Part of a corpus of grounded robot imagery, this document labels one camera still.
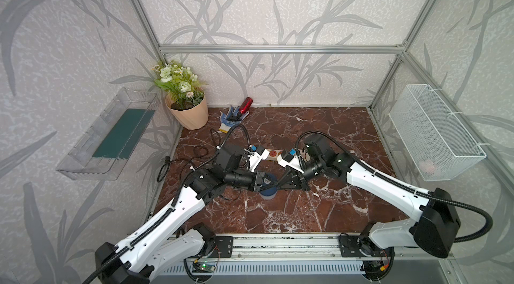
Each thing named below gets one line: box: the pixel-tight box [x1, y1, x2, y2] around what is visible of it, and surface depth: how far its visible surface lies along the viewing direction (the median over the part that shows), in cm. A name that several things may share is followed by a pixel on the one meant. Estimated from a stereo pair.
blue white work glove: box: [218, 105, 250, 134], surface depth 118 cm
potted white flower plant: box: [151, 60, 209, 130], surface depth 99 cm
